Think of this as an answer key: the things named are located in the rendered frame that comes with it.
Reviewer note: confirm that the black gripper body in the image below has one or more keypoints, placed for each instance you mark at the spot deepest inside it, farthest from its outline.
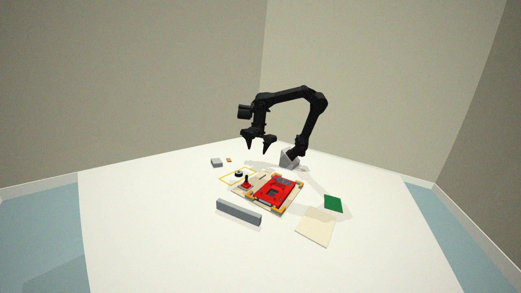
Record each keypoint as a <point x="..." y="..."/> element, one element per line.
<point x="267" y="138"/>

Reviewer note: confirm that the cream flat square panel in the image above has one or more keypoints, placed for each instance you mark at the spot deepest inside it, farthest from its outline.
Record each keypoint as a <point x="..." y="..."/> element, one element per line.
<point x="317" y="226"/>

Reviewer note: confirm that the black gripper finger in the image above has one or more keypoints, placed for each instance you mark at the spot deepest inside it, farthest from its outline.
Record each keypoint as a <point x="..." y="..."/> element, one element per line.
<point x="248" y="141"/>
<point x="265" y="147"/>

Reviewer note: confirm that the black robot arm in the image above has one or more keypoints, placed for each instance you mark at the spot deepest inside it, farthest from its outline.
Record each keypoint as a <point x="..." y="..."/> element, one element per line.
<point x="264" y="100"/>

